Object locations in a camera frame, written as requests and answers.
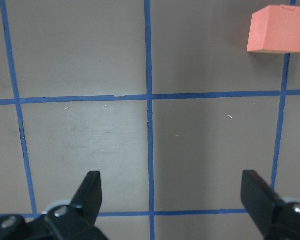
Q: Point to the orange foam cube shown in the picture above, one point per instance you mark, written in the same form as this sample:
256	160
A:
275	29

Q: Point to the brown paper table cover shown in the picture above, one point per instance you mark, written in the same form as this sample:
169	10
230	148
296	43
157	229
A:
161	97

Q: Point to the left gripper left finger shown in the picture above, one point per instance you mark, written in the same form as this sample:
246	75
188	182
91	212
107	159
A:
76	221

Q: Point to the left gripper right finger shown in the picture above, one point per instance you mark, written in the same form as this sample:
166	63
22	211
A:
276	217

